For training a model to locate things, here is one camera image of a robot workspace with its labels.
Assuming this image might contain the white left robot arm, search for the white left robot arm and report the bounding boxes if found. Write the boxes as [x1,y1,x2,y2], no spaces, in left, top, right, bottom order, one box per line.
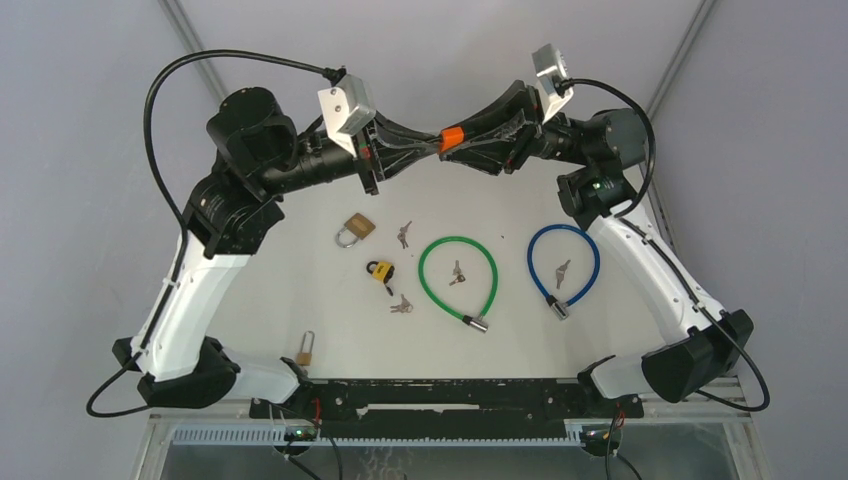
[113,86,444,417]

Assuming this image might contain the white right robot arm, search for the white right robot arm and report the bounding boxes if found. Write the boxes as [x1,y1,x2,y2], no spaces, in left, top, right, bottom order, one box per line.
[438,79,754,416]

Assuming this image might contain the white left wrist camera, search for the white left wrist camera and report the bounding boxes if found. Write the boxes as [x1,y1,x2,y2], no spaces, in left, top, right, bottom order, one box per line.
[317,74,377,157]

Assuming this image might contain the yellow tag padlock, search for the yellow tag padlock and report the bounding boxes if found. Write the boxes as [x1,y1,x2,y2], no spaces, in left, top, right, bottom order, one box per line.
[366,261,395,296]

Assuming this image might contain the small brass padlock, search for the small brass padlock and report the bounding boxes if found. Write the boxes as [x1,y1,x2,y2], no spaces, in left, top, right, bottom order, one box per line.
[295,330,315,367]

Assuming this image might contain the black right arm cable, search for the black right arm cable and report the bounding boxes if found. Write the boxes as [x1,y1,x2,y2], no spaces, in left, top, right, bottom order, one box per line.
[556,78,772,413]

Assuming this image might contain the green lock silver keys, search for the green lock silver keys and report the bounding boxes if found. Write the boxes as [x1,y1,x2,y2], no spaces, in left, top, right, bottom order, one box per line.
[449,260,466,286]

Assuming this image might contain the blue cable lock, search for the blue cable lock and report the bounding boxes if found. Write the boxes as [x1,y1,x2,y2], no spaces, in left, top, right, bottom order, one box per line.
[526,224,601,321]

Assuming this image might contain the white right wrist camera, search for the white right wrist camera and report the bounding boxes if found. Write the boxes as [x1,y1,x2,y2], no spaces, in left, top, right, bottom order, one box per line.
[532,43,574,123]

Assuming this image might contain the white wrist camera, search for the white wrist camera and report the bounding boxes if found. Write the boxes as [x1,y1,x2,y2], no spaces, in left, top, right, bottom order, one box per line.
[317,74,377,157]
[532,43,574,123]

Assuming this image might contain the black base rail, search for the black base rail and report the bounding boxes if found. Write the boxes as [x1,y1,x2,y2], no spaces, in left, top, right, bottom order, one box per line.
[249,378,644,441]

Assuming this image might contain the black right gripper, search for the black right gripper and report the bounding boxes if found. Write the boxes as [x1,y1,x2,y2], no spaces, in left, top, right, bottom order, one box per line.
[432,81,584,178]

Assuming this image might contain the large brass padlock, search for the large brass padlock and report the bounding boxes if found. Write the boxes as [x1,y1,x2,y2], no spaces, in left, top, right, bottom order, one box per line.
[334,213,376,249]

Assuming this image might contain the brass padlock silver keys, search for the brass padlock silver keys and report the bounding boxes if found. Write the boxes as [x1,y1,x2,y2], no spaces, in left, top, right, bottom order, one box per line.
[389,294,414,313]

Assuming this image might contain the orange black padlock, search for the orange black padlock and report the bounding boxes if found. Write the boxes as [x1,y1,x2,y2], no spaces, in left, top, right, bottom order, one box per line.
[439,125,466,155]

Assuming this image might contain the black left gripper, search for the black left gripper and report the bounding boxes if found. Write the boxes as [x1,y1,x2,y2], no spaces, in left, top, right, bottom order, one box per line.
[276,118,452,199]

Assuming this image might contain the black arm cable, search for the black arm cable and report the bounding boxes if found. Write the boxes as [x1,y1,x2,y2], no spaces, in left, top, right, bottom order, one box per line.
[556,78,772,413]
[85,49,349,419]

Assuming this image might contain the blue lock silver keys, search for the blue lock silver keys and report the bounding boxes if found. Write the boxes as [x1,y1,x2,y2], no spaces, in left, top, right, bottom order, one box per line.
[555,259,571,290]

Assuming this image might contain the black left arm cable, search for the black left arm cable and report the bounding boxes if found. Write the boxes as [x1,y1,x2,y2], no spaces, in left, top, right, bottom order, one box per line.
[85,49,349,419]

